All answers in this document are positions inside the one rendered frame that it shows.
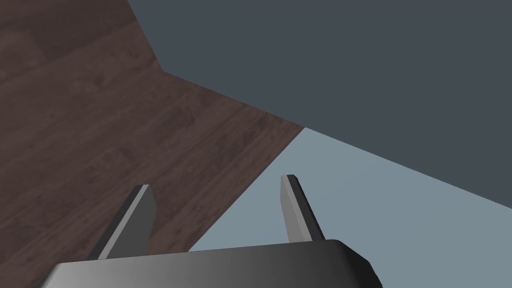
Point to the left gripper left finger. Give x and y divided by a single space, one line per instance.
128 228

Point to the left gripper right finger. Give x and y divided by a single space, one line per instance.
299 216

